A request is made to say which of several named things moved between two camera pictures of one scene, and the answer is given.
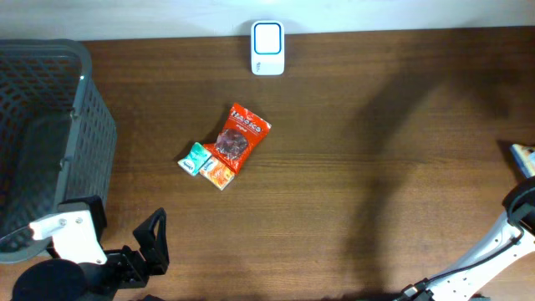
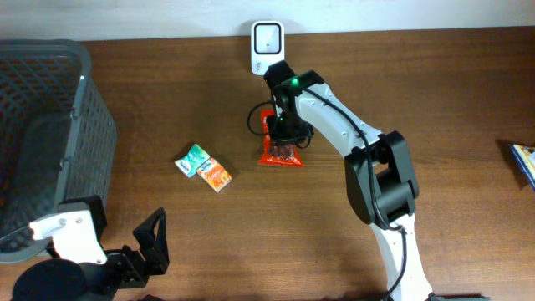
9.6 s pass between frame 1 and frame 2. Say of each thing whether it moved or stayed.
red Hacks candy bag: moved
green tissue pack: stayed
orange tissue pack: stayed
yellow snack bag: stayed
